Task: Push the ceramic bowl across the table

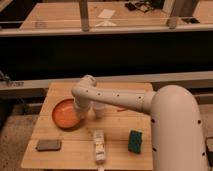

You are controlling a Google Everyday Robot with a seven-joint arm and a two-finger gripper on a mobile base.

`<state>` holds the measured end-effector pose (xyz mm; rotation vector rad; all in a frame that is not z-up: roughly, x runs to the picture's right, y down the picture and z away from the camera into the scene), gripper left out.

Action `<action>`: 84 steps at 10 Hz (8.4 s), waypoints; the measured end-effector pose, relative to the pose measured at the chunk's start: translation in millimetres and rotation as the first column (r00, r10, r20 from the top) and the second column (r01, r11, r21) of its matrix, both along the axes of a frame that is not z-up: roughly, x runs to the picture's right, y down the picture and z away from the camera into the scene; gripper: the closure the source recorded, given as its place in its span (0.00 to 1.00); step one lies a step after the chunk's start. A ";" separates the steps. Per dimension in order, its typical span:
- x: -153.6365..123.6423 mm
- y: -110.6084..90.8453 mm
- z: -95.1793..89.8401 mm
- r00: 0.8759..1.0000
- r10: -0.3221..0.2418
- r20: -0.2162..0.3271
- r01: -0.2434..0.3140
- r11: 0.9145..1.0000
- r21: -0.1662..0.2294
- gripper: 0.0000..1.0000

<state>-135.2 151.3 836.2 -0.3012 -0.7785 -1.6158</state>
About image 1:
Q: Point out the orange ceramic bowl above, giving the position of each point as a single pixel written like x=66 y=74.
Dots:
x=64 y=115

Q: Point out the orange carrot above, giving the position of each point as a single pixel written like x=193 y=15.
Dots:
x=121 y=109

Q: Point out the green sponge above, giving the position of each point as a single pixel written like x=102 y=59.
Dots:
x=135 y=141

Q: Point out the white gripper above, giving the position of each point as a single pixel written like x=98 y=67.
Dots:
x=82 y=111

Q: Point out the grey metal post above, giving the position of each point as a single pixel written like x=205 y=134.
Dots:
x=84 y=15
x=175 y=13

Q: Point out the grey metal post right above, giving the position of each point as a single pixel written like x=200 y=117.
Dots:
x=175 y=13

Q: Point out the black phone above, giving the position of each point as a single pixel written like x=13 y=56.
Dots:
x=190 y=20

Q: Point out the grey brown sponge block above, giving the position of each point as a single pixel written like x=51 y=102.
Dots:
x=48 y=145

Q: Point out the white bottle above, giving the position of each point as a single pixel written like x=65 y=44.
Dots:
x=99 y=146

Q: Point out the white paper sheet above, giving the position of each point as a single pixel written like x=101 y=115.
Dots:
x=106 y=14

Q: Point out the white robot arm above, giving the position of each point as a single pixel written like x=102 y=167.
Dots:
x=178 y=143

